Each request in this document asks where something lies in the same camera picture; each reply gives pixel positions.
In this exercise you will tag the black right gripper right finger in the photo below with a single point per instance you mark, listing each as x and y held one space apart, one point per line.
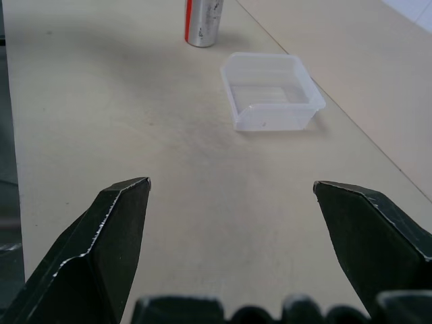
368 243

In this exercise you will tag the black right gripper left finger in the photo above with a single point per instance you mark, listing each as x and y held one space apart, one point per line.
101 256

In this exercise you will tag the clear square plastic container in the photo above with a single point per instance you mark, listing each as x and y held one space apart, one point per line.
270 98

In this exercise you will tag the silver and red can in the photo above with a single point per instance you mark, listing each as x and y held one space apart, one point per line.
203 23

